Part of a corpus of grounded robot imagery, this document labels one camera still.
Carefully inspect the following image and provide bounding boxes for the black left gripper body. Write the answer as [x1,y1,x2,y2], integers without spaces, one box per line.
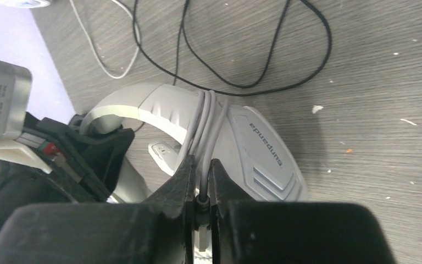
[0,114,135,229]

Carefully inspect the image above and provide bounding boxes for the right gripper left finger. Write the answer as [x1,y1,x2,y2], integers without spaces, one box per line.
[0,157,195,263]

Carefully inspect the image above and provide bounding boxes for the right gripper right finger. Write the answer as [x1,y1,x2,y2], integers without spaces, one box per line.
[209,159,395,263]

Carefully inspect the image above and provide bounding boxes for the large white grey headphones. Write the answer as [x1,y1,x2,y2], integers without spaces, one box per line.
[80,83,309,202]

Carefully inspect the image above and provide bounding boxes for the small white headphones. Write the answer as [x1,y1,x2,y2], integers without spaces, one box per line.
[0,0,53,9]

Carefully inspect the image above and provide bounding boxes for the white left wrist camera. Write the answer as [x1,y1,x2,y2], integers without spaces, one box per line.
[0,61,52,174]

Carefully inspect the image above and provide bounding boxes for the black headphone cable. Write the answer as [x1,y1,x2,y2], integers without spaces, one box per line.
[132,0,334,97]

